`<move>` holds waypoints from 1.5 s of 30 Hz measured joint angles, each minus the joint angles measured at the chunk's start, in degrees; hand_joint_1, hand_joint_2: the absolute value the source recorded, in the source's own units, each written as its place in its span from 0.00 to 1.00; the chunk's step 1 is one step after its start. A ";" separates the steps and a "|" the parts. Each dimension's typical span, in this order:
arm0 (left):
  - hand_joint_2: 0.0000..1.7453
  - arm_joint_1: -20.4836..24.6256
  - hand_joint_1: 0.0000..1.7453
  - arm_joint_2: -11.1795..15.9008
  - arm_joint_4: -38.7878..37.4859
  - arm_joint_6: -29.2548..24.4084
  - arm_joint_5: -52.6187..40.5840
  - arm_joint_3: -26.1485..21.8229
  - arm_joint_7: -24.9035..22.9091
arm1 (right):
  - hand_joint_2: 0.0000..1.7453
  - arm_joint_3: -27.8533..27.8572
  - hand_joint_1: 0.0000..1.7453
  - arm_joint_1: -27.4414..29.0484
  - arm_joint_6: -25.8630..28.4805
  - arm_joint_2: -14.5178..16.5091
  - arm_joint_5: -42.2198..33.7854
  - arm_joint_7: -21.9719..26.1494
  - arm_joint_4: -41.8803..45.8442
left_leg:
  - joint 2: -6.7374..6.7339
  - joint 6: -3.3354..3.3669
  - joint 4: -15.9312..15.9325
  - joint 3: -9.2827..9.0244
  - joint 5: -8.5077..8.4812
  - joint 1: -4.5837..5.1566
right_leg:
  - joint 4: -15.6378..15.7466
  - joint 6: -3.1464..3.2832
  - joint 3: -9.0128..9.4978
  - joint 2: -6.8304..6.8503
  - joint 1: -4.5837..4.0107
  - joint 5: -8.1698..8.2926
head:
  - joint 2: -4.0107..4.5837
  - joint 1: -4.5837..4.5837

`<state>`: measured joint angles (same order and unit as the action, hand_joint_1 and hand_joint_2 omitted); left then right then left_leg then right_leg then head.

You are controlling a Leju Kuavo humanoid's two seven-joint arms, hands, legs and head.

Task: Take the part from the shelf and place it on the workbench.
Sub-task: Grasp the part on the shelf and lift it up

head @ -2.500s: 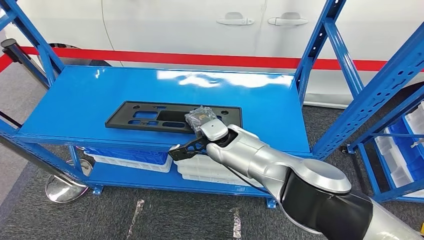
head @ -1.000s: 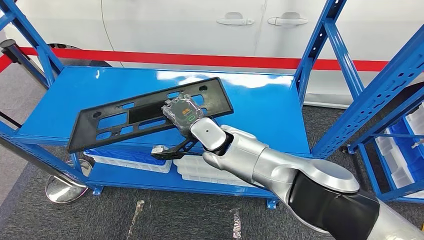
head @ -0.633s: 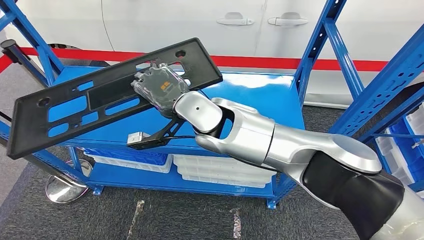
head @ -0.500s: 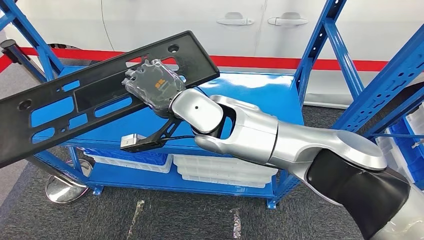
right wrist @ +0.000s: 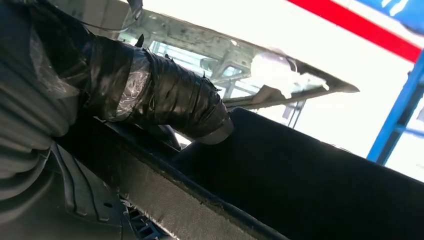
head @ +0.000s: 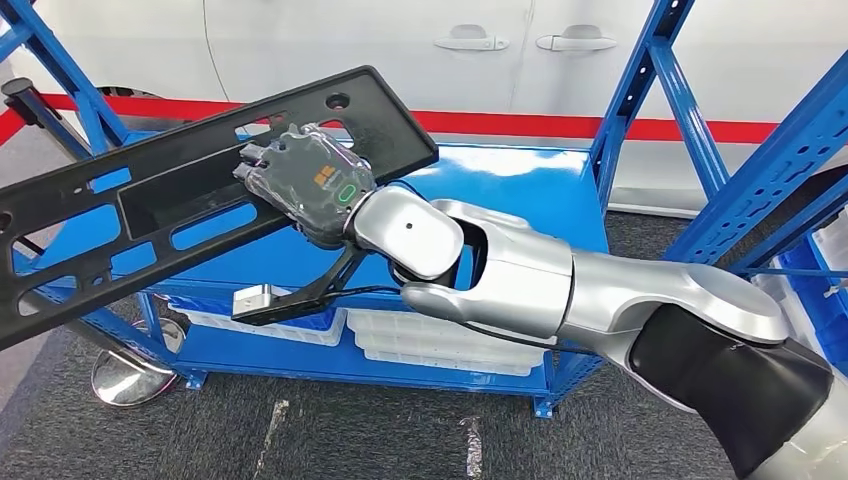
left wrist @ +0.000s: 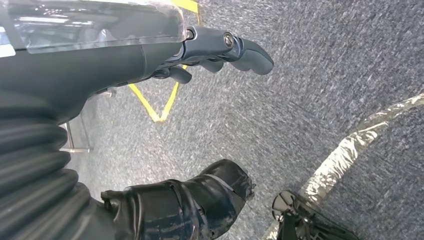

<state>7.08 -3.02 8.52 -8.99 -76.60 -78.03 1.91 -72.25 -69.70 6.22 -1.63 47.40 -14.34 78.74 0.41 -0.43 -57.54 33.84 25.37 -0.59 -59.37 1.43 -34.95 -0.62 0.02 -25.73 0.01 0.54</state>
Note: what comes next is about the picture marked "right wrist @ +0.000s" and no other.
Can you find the blue steel shelf rack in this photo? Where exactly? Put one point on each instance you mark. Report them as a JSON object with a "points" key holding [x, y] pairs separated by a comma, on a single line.
{"points": [[397, 109]]}

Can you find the white car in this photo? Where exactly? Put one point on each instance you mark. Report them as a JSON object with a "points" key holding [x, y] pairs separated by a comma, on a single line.
{"points": [[331, 116]]}

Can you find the red barrier belt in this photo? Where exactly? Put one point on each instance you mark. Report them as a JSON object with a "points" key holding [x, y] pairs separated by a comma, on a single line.
{"points": [[364, 30]]}

